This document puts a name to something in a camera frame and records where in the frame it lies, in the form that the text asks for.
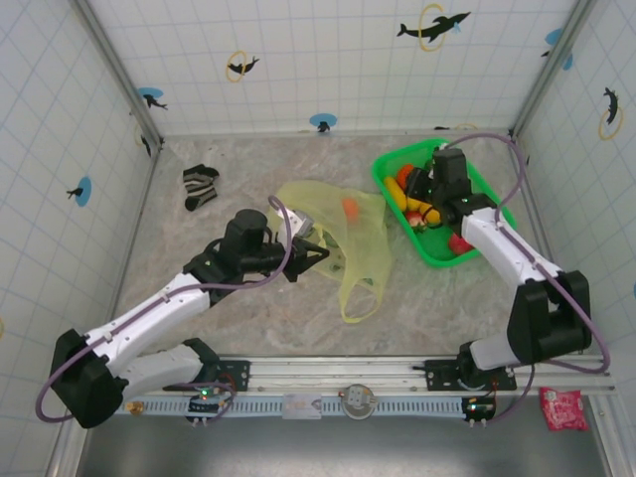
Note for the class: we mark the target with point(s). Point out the red fake strawberry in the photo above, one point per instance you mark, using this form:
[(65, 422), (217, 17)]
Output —
[(415, 221)]

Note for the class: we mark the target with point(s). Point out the yellow fake mango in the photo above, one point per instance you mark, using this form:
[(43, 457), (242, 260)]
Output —
[(417, 205)]

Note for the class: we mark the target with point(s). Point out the green plastic basket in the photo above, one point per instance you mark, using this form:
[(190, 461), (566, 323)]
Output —
[(432, 246)]

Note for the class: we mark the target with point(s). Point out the orange red fake fruit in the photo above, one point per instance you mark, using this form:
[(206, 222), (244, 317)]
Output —
[(403, 175)]

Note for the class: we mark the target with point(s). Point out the yellow plastic bag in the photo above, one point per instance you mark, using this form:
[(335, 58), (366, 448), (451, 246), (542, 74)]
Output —
[(367, 238)]

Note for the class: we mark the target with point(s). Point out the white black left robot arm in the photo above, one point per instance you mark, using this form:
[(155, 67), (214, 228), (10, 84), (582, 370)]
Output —
[(149, 318)]

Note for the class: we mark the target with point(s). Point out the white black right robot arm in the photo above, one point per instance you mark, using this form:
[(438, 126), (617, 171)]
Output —
[(497, 243)]

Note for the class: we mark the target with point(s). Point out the red round fake fruit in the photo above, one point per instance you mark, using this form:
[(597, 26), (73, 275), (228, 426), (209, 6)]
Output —
[(461, 243)]

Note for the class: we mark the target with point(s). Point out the black white striped sock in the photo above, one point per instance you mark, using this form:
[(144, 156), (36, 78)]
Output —
[(199, 186)]

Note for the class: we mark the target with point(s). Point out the small white card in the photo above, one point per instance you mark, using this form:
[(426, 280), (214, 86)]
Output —
[(302, 407)]

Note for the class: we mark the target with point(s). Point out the round grey device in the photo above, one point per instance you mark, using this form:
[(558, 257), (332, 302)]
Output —
[(357, 400)]

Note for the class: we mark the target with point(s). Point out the left controller board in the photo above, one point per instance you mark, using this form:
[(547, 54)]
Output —
[(204, 405)]

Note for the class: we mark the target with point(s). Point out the controller board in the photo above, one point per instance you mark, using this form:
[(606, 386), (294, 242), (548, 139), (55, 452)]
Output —
[(204, 405), (479, 408)]

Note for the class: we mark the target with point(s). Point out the blue circle dolphin sticker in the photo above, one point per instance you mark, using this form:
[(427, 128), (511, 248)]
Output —
[(554, 36)]

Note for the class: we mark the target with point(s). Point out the right controller board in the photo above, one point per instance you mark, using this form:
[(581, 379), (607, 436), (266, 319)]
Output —
[(479, 408)]

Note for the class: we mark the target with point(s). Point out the brass knob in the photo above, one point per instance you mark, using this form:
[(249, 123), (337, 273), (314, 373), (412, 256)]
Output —
[(135, 408)]

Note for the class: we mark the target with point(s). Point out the red snack packet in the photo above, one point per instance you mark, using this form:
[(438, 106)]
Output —
[(564, 410)]

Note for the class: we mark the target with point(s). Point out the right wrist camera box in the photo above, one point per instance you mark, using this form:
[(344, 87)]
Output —
[(433, 174)]

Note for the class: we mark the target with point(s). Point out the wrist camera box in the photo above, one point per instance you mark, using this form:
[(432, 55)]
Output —
[(433, 174), (297, 223)]

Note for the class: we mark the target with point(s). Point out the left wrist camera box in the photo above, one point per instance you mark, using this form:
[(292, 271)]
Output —
[(297, 223)]

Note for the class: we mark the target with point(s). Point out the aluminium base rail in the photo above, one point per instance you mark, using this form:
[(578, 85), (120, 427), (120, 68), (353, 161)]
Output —
[(348, 370)]

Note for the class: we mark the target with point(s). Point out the aluminium corner post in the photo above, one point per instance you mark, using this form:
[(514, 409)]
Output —
[(120, 74), (546, 79)]

